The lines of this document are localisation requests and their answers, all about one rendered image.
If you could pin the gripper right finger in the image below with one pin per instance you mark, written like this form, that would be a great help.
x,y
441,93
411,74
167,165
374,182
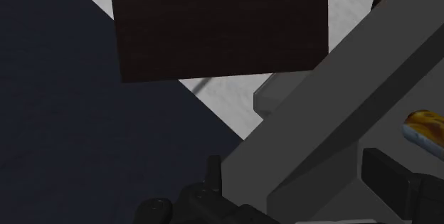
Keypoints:
x,y
392,178

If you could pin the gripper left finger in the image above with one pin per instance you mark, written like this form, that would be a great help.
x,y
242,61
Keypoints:
x,y
213,174

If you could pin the yellow and blue oblong object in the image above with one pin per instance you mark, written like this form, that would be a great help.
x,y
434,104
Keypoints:
x,y
425,126

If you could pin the grey table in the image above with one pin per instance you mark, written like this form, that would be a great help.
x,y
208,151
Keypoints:
x,y
347,81

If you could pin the dark brown robot stand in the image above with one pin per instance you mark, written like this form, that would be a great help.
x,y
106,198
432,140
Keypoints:
x,y
222,39

